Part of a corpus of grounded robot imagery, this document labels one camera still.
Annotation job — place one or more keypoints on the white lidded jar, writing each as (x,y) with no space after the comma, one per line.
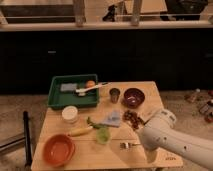
(70,114)

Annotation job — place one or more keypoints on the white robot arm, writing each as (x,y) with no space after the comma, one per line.
(158,132)

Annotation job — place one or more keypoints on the silver metal fork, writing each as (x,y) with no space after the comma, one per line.
(128,145)

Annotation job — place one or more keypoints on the small metal cup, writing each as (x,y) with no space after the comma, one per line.
(114,95)

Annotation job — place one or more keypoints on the green plastic tray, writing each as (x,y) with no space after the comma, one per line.
(58,99)

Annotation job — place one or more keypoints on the grey sponge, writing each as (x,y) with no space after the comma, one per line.
(69,87)

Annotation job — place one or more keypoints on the green vegetable piece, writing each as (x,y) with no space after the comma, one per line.
(91,123)

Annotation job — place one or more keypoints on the orange fruit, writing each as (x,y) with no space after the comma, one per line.
(90,83)

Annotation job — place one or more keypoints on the green plastic cup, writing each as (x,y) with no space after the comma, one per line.
(102,135)

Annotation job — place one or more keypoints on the red orange bowl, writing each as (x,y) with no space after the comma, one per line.
(58,150)

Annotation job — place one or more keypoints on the dark maroon bowl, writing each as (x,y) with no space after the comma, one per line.
(133,97)

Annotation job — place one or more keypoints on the white spatula brush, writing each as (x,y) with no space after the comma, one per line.
(83,90)

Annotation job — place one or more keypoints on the black pole stand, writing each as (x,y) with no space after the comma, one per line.
(27,139)

